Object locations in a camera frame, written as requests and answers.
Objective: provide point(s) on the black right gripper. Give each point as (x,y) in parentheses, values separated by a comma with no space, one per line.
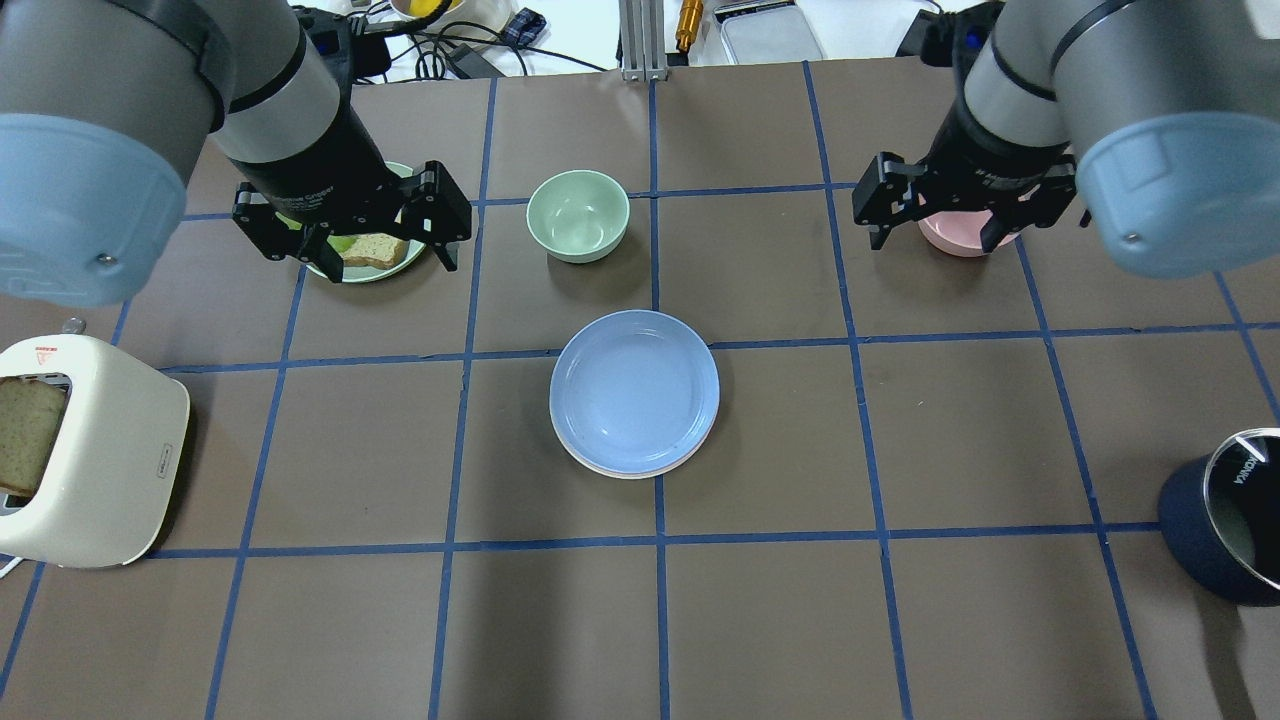
(993,158)

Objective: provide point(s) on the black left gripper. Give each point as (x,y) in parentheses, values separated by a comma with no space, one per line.
(318,168)

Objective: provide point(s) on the blue plate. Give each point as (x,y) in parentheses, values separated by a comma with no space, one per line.
(634,390)

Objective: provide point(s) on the pink plate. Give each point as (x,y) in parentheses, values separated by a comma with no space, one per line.
(574,453)

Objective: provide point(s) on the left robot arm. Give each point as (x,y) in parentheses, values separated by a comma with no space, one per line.
(106,106)

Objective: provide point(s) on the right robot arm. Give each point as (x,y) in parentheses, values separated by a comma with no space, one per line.
(1160,116)

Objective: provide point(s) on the green lettuce leaf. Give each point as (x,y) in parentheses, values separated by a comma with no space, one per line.
(339,242)

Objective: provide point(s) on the pink bowl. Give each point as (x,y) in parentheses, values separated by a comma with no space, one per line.
(956,232)

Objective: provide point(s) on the bread slice on plate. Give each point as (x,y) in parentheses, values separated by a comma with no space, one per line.
(374,249)

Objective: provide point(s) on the mint green plate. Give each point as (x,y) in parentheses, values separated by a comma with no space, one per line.
(368,274)

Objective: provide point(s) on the black power adapter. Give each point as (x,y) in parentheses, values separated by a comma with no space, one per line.
(915,35)

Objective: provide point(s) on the beige bowl with toys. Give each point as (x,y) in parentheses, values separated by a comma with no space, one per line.
(429,10)

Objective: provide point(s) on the mint green bowl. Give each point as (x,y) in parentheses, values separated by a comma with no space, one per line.
(578,216)

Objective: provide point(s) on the silver kitchen scale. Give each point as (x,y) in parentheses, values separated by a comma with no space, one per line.
(766,32)

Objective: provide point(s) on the white toaster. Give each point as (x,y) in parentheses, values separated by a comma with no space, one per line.
(110,475)

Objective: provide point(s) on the bread slice in toaster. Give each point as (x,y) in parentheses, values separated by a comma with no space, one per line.
(31,414)

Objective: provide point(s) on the cream white plate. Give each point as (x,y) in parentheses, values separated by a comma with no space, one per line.
(633,475)

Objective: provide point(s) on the dark blue pot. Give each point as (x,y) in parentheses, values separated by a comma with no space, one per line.
(1219,516)

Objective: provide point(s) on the orange screwdriver handle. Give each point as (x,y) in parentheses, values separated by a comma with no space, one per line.
(688,24)

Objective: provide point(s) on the aluminium frame post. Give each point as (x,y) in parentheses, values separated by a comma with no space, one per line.
(642,45)

